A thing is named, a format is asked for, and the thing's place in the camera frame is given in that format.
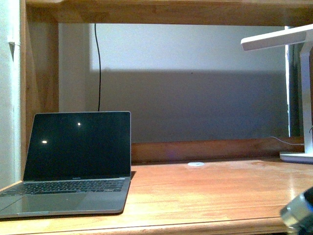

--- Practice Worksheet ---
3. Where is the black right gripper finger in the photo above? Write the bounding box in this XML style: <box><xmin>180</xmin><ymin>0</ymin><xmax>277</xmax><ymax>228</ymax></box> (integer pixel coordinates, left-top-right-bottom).
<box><xmin>280</xmin><ymin>188</ymin><xmax>313</xmax><ymax>235</ymax></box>

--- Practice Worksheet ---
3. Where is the white desk grommet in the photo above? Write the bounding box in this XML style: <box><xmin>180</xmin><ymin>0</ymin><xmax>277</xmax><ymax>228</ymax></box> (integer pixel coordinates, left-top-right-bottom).
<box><xmin>188</xmin><ymin>162</ymin><xmax>204</xmax><ymax>167</ymax></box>

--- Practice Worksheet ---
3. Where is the white desk lamp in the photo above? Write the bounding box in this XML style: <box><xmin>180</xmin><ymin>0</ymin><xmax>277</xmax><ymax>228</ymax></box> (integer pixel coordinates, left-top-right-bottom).
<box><xmin>241</xmin><ymin>24</ymin><xmax>313</xmax><ymax>164</ymax></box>

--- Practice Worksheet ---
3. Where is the grey laptop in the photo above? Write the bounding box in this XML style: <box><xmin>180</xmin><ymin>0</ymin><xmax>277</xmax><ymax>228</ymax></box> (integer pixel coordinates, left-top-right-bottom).
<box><xmin>0</xmin><ymin>111</ymin><xmax>131</xmax><ymax>218</ymax></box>

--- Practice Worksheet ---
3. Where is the white lamp cable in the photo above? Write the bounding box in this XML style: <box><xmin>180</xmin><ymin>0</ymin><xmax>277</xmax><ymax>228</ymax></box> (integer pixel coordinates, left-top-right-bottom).
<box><xmin>268</xmin><ymin>136</ymin><xmax>305</xmax><ymax>146</ymax></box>

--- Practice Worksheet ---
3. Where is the black wall cable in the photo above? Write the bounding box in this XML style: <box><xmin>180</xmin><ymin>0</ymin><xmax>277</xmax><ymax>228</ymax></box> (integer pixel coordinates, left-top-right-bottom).
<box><xmin>94</xmin><ymin>23</ymin><xmax>102</xmax><ymax>112</ymax></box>

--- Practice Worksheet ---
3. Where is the wooden desk hutch frame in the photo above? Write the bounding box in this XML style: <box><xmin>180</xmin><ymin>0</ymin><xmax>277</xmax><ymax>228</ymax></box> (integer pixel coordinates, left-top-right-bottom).
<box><xmin>21</xmin><ymin>0</ymin><xmax>313</xmax><ymax>167</ymax></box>

